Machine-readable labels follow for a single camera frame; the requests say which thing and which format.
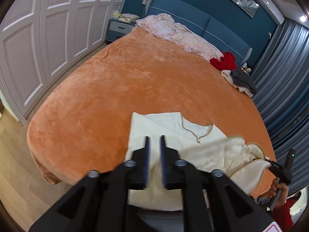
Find cream quilted robe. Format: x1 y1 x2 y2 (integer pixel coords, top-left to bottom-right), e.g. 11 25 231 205
125 112 270 211

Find cream clothes on nightstand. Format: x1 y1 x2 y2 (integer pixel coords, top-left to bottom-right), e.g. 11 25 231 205
113 11 140 24

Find person's right hand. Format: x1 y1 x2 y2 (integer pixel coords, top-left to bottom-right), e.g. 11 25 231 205
267 179 289 211

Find orange plush bed cover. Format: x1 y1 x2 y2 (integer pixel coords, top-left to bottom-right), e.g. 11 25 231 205
27 29 275 185

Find blue grey curtain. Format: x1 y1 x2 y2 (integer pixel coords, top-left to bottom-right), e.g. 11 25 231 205
251 19 308 194

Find dark grey garment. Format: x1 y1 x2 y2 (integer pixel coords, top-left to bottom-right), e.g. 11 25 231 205
230 69 257 94

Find plush toy by headboard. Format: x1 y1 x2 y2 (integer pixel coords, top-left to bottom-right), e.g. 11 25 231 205
241 62 251 74

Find cream fleece garment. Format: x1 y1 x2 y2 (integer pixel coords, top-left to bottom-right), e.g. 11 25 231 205
221 70 253 98

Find red garment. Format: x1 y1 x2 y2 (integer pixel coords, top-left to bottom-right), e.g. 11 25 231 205
210 52 237 71

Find dark blue nightstand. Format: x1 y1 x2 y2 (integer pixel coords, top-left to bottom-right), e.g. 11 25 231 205
105 19 136 43

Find white panelled wardrobe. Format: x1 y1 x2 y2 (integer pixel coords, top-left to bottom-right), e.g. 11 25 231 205
1 0 125 123

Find pink floral duvet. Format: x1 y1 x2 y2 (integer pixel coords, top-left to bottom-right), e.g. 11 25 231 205
136 13 224 61

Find blue upholstered headboard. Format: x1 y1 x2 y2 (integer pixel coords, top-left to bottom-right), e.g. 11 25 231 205
143 0 252 67

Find grey bed frame footboard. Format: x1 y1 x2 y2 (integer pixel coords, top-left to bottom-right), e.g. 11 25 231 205
132 206 191 231

